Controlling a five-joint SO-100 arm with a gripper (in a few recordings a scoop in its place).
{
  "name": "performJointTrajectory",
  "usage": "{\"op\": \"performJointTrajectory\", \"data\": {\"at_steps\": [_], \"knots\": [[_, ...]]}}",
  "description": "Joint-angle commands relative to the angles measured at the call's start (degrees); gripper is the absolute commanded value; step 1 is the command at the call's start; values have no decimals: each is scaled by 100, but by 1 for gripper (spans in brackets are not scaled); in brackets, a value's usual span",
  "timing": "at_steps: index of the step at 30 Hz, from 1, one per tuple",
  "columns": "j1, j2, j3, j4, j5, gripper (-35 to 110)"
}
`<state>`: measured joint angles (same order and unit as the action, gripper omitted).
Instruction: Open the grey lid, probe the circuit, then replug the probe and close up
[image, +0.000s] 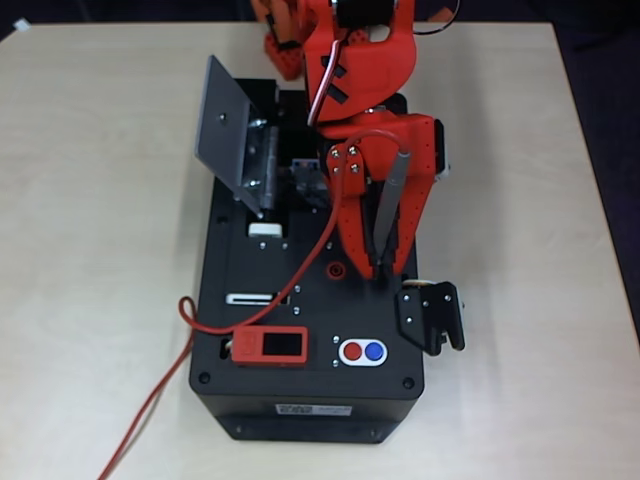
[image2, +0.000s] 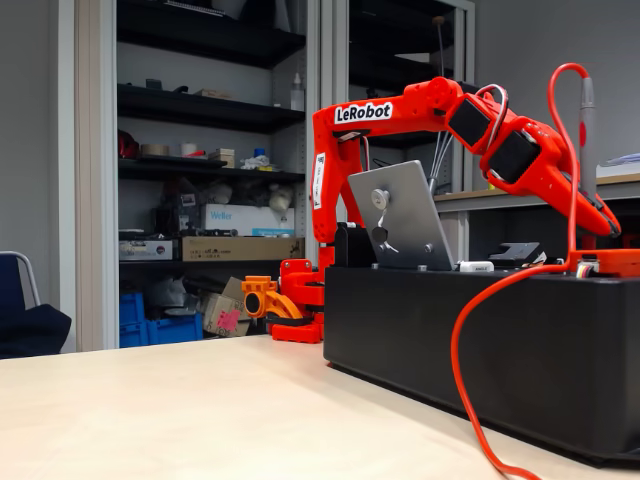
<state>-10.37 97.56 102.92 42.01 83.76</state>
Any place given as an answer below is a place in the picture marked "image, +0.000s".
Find slider with black knob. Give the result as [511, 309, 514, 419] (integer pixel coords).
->
[225, 291, 291, 307]

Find black task box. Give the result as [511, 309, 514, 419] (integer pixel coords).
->
[188, 77, 426, 444]

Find black cable bracket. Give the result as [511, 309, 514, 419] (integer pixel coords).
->
[433, 118, 453, 184]
[394, 279, 467, 358]

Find red probe cable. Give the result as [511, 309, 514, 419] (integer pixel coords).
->
[97, 128, 412, 480]

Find red and blue buttons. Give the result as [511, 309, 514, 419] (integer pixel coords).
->
[338, 337, 389, 368]

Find grey metal hinged lid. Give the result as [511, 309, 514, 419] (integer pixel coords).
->
[193, 54, 281, 222]

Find orange printed part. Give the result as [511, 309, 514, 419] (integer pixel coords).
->
[249, 0, 301, 51]

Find grey test probe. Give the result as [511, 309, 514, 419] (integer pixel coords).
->
[372, 148, 414, 269]

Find red display module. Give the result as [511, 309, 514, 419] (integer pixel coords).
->
[232, 324, 310, 370]

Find white label sticker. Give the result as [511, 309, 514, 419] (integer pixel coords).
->
[276, 403, 353, 417]

